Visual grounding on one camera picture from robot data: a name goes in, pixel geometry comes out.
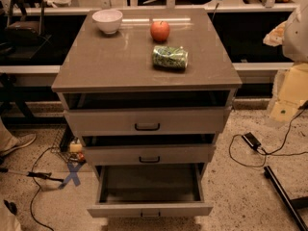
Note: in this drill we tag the grey drawer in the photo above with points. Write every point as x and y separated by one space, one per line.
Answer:
149 154
150 192
160 121

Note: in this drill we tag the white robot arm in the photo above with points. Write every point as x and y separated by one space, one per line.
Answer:
292 35

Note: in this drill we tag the grey drawer cabinet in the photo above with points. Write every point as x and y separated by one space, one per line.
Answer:
108 73

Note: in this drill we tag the green crushed can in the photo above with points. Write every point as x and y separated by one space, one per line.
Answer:
170 57

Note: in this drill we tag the red apple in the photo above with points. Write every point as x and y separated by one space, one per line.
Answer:
159 30

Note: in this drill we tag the white ceramic bowl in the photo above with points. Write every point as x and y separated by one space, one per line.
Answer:
108 21

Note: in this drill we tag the black power adapter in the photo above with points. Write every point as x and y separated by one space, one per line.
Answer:
251 140

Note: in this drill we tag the blue tape cross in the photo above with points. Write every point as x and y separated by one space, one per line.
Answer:
73 169

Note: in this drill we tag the black grabber tool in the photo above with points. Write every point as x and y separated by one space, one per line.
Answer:
40 175

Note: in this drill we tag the black chair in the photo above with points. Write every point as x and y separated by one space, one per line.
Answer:
24 37

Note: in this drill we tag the person's tan shoe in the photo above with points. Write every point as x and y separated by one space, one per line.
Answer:
12 143

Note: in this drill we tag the black metal stand leg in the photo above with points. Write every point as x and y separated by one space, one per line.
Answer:
292 205

